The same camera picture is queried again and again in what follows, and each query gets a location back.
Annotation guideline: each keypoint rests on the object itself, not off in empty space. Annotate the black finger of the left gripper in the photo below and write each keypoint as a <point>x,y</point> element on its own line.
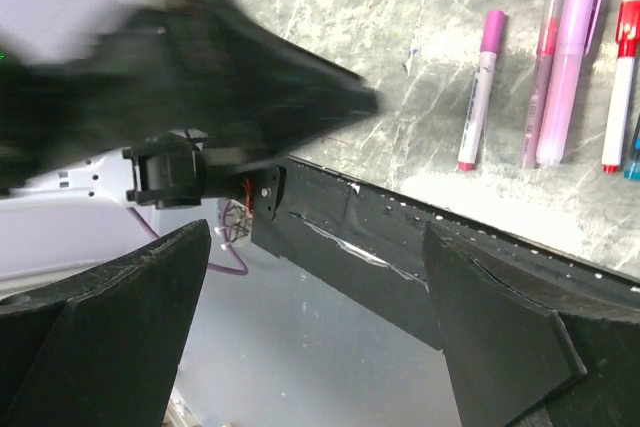
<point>281,96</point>

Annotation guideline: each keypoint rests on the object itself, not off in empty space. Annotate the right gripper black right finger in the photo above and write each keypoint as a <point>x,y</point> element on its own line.
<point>532,340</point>

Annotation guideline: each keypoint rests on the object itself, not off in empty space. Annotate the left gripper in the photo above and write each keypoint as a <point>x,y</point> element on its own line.
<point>152,74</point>

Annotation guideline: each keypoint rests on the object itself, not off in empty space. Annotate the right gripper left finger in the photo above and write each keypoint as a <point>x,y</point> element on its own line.
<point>102,347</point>

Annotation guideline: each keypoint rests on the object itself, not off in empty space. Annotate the blue pen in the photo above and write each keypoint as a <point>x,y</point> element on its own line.
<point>632,167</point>

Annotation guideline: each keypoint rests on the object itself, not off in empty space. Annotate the slim pink highlighter pen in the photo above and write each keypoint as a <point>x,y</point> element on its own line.
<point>546,45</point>

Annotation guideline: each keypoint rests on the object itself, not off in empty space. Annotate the thick pink marker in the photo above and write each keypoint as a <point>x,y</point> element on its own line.
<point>575,33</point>

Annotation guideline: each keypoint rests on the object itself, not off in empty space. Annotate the small red pen cap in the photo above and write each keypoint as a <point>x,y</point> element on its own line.
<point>627,31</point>

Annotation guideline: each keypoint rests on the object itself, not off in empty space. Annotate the white pen with red tip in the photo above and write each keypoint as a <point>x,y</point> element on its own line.
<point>617,115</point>

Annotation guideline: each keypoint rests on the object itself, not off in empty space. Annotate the small purple cap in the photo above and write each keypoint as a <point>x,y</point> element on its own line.
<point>493,31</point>

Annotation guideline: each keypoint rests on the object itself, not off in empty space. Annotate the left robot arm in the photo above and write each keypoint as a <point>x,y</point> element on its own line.
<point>167,171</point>

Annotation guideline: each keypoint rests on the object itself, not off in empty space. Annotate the black base bar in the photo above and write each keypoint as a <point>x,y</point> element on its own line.
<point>366,242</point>

